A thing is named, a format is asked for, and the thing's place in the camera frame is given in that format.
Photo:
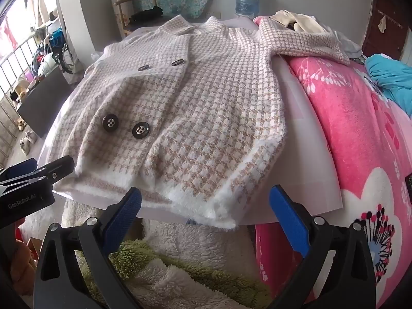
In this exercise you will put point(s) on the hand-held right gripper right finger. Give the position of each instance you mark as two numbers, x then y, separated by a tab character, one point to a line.
286	212

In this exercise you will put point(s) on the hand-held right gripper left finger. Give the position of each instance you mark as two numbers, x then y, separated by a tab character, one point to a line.
124	214

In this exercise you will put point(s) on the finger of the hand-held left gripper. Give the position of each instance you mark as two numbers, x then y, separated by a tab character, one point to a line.
61	165
19	167

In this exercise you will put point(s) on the beige houndstooth coat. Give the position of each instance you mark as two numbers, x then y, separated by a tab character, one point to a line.
193	103

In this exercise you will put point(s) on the pair of beige shoes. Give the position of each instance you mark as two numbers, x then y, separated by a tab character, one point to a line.
26	141

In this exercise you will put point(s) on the green shaggy garment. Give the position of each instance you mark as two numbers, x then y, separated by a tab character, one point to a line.
135	257

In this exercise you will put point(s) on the orange plush toy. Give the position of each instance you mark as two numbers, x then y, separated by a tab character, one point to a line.
21	264

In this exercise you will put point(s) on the white fleece garment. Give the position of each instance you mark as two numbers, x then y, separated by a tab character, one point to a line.
180	283

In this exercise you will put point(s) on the metal railing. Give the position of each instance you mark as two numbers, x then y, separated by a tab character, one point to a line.
9	70

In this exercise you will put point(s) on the wheelchair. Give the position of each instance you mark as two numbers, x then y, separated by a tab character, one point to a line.
62	54

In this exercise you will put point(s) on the pink floral blanket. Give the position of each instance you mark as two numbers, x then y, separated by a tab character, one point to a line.
347	119

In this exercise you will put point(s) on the wooden chair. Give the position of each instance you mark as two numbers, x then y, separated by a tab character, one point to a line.
120	9

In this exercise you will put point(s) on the teal blue cloth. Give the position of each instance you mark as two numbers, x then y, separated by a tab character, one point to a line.
392	77

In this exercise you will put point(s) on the black bag on chair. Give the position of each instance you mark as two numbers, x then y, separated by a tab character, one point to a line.
146	14

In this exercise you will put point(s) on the light grey garment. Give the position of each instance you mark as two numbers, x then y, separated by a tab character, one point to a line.
349	43

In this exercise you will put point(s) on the beige garment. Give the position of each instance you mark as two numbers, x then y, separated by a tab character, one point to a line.
309	22

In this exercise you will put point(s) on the small hanging rag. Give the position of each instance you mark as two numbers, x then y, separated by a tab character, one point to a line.
382	25

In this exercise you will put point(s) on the dark red door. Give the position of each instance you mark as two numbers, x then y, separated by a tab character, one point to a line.
386	9

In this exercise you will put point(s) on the wall socket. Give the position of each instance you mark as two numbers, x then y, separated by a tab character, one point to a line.
218	15

